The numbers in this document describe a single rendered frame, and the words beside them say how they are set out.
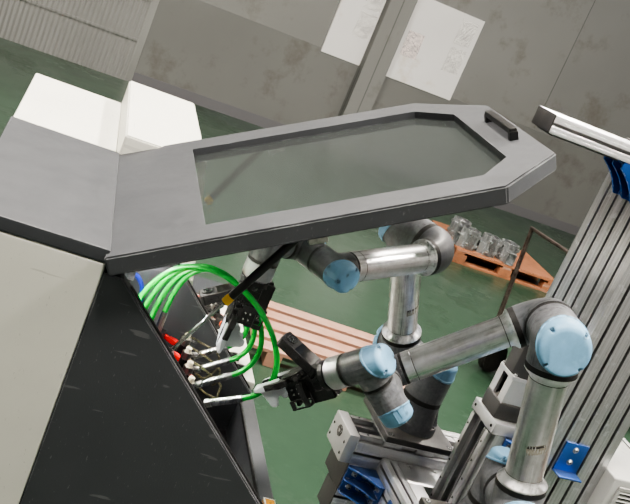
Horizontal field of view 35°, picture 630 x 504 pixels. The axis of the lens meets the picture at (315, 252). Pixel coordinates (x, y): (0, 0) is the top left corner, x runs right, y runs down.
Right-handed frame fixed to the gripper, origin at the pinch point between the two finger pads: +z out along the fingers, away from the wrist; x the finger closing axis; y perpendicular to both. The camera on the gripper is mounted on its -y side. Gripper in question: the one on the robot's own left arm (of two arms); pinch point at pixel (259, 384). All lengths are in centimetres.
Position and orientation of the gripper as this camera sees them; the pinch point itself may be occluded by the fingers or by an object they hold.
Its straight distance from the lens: 232.6
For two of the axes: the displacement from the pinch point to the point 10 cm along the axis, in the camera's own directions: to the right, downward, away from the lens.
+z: -7.8, 2.9, 5.6
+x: 4.8, -3.1, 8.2
